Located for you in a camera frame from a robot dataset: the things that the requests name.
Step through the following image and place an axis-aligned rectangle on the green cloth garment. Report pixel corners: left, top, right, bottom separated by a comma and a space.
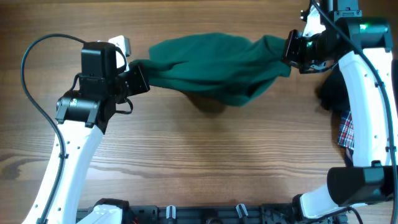
133, 33, 291, 106

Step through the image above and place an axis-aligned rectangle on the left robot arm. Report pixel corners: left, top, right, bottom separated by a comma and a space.
24, 35, 150, 223

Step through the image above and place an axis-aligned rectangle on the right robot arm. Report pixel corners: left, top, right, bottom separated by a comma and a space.
282, 0, 397, 223

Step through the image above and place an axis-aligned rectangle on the black cloth garment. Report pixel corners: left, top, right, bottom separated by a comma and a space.
317, 65, 350, 112

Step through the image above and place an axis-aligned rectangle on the red plaid cloth garment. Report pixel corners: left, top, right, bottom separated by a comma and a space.
337, 111, 354, 151

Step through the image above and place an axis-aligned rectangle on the navy blue cloth garment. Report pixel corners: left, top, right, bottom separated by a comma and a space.
344, 147, 354, 167

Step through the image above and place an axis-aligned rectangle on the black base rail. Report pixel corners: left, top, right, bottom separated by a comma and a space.
76, 203, 349, 224

